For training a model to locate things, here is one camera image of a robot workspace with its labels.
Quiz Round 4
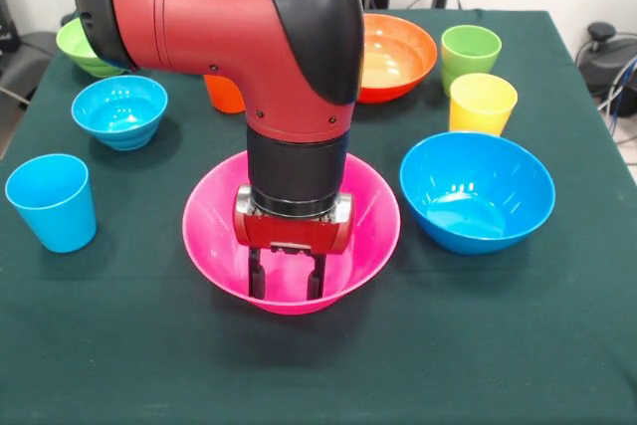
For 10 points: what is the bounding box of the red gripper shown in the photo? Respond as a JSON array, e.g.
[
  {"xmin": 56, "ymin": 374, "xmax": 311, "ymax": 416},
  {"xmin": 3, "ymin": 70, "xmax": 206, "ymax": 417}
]
[{"xmin": 233, "ymin": 213, "xmax": 353, "ymax": 301}]

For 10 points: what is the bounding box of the large pink bowl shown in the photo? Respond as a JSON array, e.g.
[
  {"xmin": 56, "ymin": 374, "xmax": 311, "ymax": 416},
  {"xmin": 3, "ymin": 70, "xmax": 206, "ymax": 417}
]
[{"xmin": 181, "ymin": 150, "xmax": 402, "ymax": 317}]

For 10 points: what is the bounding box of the orange cup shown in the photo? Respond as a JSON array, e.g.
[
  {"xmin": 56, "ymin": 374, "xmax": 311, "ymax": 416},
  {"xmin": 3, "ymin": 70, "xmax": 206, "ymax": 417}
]
[{"xmin": 202, "ymin": 74, "xmax": 248, "ymax": 114}]

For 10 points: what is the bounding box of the large blue bowl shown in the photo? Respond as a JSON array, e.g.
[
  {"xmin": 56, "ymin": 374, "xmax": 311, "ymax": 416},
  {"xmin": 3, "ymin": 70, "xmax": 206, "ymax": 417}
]
[{"xmin": 399, "ymin": 130, "xmax": 556, "ymax": 256}]

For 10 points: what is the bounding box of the large orange bowl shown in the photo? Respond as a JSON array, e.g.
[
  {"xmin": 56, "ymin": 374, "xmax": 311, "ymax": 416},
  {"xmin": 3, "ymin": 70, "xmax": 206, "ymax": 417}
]
[{"xmin": 357, "ymin": 13, "xmax": 439, "ymax": 105}]

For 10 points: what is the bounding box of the dark green tablecloth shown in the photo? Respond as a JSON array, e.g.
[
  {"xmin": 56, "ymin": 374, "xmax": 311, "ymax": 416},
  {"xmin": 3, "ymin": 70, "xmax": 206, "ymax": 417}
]
[{"xmin": 0, "ymin": 5, "xmax": 637, "ymax": 425}]

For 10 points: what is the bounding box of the light blue ribbed bowl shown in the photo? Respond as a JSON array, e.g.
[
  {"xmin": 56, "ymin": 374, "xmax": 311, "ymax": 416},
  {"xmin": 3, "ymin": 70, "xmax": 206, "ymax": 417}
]
[{"xmin": 71, "ymin": 75, "xmax": 169, "ymax": 152}]

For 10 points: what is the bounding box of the light blue cup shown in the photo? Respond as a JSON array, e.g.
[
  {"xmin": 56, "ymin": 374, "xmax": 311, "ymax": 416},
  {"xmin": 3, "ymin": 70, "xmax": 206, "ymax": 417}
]
[{"xmin": 4, "ymin": 153, "xmax": 98, "ymax": 254}]

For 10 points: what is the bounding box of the yellow cup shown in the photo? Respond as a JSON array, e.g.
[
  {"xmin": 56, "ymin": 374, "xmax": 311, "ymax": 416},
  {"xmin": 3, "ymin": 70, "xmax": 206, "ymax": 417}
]
[{"xmin": 448, "ymin": 73, "xmax": 520, "ymax": 138}]

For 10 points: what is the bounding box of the green cup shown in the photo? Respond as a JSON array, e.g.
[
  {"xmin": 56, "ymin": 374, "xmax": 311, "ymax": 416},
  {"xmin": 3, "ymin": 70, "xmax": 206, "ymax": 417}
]
[{"xmin": 440, "ymin": 25, "xmax": 503, "ymax": 98}]

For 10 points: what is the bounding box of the green ribbed bowl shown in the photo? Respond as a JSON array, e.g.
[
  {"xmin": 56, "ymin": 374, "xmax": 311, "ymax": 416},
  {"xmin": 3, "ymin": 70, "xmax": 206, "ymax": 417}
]
[{"xmin": 55, "ymin": 16, "xmax": 125, "ymax": 79}]

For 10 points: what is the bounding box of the bundle of floor cables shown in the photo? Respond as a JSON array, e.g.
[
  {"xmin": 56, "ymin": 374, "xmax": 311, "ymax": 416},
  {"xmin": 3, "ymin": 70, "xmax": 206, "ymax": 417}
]
[{"xmin": 596, "ymin": 54, "xmax": 637, "ymax": 167}]

